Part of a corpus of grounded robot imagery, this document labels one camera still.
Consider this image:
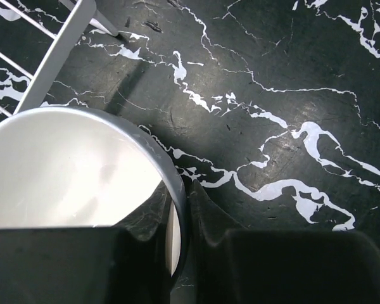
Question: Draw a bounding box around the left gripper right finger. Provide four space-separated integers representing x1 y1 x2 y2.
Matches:
188 182 380 303

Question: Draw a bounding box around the white wire dish rack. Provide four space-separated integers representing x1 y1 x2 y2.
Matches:
0 0 119 114

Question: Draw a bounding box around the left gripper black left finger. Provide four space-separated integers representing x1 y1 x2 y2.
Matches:
0 183 172 303

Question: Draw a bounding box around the white bowl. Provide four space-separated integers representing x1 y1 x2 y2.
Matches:
0 106 188 277

